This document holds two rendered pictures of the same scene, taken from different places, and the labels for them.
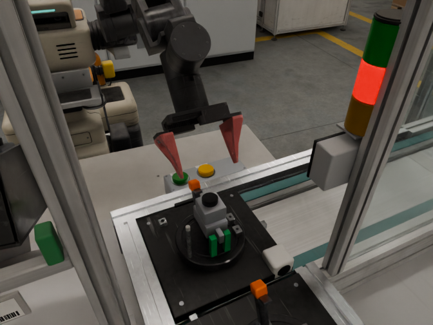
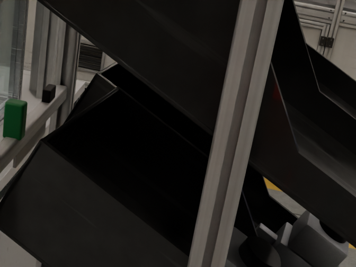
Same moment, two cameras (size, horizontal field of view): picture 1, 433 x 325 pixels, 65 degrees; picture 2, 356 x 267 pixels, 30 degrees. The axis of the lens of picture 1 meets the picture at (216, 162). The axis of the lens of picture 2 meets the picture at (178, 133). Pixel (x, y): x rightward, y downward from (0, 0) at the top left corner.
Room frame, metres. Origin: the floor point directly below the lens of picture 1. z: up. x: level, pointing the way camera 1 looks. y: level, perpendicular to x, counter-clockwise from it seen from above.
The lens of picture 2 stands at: (0.45, -0.12, 1.54)
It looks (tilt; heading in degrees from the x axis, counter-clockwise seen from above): 22 degrees down; 118
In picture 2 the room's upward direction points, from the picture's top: 10 degrees clockwise
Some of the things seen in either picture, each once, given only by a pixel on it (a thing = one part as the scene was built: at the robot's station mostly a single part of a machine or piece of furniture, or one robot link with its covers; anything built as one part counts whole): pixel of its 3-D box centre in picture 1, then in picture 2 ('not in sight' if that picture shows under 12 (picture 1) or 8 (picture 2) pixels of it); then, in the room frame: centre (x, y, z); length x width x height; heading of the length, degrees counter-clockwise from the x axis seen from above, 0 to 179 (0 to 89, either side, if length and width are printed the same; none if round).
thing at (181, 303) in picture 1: (210, 244); not in sight; (0.44, 0.01, 0.96); 0.24 x 0.24 x 0.02; 25
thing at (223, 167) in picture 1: (206, 180); not in sight; (0.67, 0.03, 0.93); 0.21 x 0.07 x 0.06; 115
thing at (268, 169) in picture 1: (279, 178); not in sight; (0.70, -0.17, 0.91); 0.89 x 0.06 x 0.11; 115
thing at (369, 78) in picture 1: (376, 79); not in sight; (0.42, -0.21, 1.33); 0.05 x 0.05 x 0.05
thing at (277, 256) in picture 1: (277, 261); not in sight; (0.39, -0.12, 0.97); 0.05 x 0.05 x 0.04; 25
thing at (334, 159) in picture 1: (368, 108); not in sight; (0.42, -0.21, 1.29); 0.12 x 0.05 x 0.25; 115
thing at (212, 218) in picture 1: (212, 214); not in sight; (0.43, 0.01, 1.06); 0.08 x 0.04 x 0.07; 25
